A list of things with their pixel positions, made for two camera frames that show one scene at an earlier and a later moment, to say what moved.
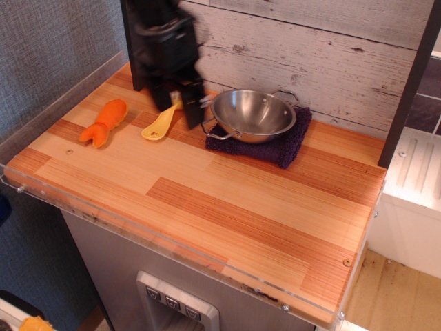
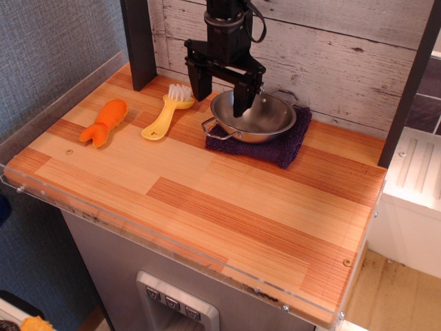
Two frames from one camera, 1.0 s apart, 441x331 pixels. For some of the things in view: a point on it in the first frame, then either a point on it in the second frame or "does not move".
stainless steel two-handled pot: x=254 y=115 does not move
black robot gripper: x=168 y=55 -> x=227 y=52
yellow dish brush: x=158 y=129 does not move
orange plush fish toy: x=110 y=116 does not move
